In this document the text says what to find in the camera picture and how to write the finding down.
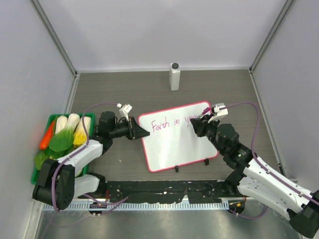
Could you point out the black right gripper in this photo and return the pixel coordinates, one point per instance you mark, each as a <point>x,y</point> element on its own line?
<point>200,125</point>

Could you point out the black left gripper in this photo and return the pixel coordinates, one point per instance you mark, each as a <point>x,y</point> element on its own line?
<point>134,131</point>

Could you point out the purple capped marker pen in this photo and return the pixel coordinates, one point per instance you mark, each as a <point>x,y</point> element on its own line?
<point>204,112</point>

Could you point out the pink framed whiteboard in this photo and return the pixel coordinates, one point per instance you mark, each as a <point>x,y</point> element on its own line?
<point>172,141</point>

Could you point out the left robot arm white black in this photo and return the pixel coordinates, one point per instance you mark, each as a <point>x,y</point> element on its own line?
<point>59,183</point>

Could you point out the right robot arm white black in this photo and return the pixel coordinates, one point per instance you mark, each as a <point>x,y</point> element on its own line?
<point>252,177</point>

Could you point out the yellow white toy cabbage right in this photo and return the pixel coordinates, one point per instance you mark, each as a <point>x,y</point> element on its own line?
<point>80,136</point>

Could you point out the white bottle black cap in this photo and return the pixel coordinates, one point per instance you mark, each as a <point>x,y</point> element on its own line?
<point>174,76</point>

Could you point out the white green toy cabbage middle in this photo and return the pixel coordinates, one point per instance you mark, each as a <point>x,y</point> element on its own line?
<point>73,120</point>

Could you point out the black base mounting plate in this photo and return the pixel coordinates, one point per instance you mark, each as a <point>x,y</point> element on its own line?
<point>167,192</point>

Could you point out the white toy cabbage left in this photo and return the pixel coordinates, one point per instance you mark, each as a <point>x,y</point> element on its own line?
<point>60,124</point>

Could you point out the orange toy carrot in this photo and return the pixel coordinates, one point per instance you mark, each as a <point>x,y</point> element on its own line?
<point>47,137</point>

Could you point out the green leafy toy vegetable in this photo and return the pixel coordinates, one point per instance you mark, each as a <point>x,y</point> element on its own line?
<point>58,145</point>

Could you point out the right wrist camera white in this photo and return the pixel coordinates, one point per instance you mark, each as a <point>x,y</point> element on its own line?
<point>219,111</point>

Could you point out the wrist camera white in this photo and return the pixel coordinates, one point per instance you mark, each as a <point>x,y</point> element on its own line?
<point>124,110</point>
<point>219,111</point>

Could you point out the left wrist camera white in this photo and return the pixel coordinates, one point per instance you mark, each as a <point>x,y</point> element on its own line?
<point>124,110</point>

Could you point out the white slotted cable duct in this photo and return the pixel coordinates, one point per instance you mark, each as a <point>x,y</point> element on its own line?
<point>184,205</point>

